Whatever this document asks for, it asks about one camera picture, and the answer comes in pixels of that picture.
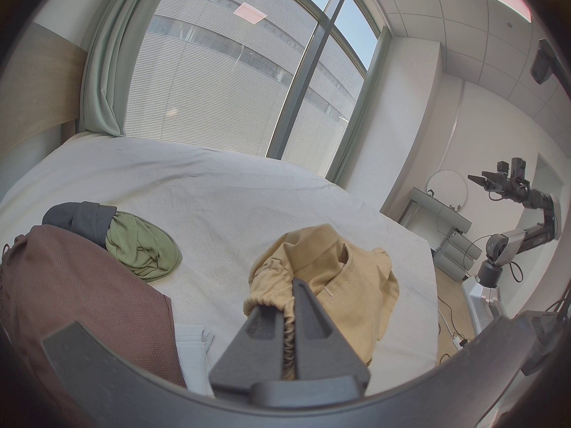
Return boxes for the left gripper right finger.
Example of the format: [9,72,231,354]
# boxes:
[252,278,372,407]

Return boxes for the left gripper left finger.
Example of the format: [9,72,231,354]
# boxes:
[209,306,287,396]

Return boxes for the tan shorts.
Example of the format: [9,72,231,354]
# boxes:
[242,223,400,382]

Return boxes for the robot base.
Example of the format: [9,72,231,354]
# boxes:
[462,279,507,335]

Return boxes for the bed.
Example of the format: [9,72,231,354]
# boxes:
[0,21,440,400]

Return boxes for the round mirror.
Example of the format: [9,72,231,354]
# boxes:
[426,170,468,210]

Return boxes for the white dressing table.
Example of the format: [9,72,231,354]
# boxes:
[398,187,473,240]

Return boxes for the white garment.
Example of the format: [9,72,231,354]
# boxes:
[174,323,216,396]

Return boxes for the grey drawer cabinet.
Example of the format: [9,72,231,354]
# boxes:
[432,231,483,281]

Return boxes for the green garment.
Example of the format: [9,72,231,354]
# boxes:
[105,211,183,283]

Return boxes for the brown shorts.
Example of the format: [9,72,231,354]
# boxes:
[0,225,188,418]

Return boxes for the black garment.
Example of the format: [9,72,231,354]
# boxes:
[42,202,117,251]

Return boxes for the window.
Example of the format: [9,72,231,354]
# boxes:
[120,0,393,191]

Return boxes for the grey-green curtain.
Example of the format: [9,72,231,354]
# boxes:
[79,0,179,137]

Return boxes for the black cable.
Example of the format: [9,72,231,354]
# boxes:
[437,295,467,364]

